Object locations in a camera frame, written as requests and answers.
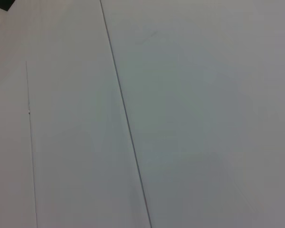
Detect black flat panel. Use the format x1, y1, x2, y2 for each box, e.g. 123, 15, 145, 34
0, 0, 16, 11

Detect thin black divider strip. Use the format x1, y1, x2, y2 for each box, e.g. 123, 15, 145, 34
99, 0, 153, 228

